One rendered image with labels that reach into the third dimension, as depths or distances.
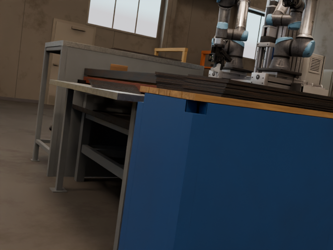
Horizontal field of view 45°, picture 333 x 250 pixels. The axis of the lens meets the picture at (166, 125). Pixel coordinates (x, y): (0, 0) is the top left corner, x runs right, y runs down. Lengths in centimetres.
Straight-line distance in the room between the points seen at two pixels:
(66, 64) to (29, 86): 746
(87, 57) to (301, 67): 168
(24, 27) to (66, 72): 746
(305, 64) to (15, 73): 822
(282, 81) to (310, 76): 49
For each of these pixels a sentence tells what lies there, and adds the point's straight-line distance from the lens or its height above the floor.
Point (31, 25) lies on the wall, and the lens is 1064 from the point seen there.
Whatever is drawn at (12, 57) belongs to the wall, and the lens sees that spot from 1052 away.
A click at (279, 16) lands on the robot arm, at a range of 275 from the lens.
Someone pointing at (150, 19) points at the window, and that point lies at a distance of 1184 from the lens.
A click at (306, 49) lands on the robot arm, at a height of 119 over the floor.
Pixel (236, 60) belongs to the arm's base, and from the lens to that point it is 331.
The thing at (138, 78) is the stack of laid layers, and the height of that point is 83.
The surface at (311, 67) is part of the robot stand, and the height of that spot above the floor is 112.
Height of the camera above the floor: 79
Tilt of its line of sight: 5 degrees down
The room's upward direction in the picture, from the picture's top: 8 degrees clockwise
